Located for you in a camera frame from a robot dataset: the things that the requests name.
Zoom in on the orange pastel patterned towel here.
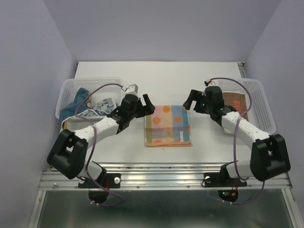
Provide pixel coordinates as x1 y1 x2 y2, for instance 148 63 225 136
144 105 192 147

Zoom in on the white plastic basket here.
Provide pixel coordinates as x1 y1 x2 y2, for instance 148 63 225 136
215 78 276 134
55 77 123 119

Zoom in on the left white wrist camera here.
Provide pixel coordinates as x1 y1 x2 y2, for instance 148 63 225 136
124 84 138 97

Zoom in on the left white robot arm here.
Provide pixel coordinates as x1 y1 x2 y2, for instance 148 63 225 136
47 94 155 187

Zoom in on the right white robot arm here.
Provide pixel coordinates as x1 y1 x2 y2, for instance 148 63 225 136
183 86 291 186

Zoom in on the aluminium mounting rail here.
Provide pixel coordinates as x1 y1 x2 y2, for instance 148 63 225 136
38 162 292 191

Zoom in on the dark blue towel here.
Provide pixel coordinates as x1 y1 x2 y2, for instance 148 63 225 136
59 88 91 123

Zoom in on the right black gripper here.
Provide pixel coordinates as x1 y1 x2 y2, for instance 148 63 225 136
182 89 212 114

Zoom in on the right white plastic basket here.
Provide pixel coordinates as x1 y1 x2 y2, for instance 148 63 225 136
215 78 276 134

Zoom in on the orange brown bear towel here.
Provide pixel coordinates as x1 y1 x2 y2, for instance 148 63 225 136
223 92 247 114

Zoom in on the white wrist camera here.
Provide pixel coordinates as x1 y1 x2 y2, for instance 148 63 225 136
204 80 216 87
124 84 138 97

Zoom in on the left white plastic basket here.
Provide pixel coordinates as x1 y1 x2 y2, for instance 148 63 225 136
55 77 123 119

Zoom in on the white blue print towel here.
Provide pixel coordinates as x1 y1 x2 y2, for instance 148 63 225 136
77 97 117 118

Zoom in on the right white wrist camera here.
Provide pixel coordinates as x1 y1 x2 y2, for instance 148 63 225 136
204 80 216 87

